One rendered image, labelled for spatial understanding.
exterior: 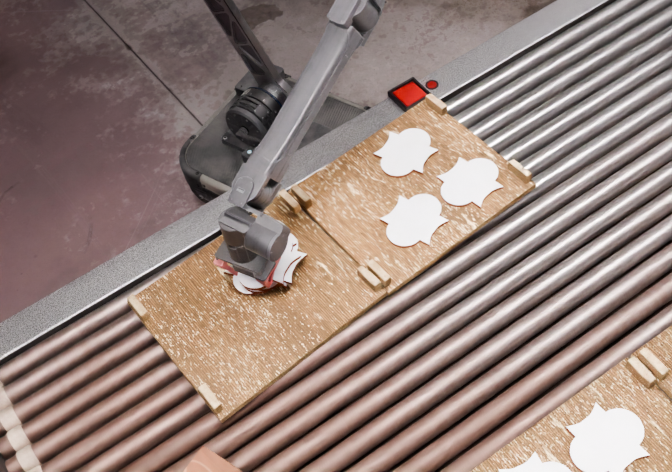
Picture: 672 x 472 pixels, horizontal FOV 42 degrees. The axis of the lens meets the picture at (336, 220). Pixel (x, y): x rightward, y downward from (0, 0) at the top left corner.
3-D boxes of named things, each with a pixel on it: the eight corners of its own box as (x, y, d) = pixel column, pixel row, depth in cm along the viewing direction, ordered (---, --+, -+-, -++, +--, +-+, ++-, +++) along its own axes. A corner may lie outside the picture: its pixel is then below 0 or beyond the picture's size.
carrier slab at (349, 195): (288, 195, 195) (287, 191, 194) (428, 101, 207) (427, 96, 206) (389, 296, 177) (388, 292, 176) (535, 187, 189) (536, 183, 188)
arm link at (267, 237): (260, 183, 167) (240, 173, 159) (310, 206, 162) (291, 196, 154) (233, 240, 167) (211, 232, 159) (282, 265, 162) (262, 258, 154)
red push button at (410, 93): (392, 96, 210) (392, 92, 209) (412, 84, 212) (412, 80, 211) (407, 110, 207) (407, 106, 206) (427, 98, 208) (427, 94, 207)
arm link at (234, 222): (229, 198, 162) (210, 220, 159) (259, 213, 159) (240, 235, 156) (236, 220, 167) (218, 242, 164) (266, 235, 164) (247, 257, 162)
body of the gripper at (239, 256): (260, 278, 166) (253, 256, 160) (215, 261, 170) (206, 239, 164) (277, 251, 170) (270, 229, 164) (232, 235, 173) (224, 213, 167)
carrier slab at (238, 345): (128, 305, 183) (126, 301, 182) (284, 196, 195) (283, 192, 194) (222, 423, 165) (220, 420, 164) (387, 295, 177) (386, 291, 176)
